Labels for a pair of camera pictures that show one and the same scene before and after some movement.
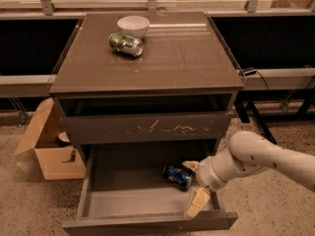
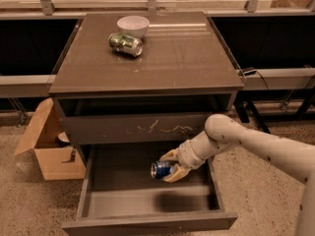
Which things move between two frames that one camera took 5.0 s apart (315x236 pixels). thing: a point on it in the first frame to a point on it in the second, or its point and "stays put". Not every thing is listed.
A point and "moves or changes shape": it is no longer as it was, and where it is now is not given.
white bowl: (134, 26) stays put
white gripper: (206, 174) to (188, 157)
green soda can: (124, 43) stays put
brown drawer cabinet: (137, 91) stays put
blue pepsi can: (179, 175) moves or changes shape
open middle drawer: (124, 189) stays put
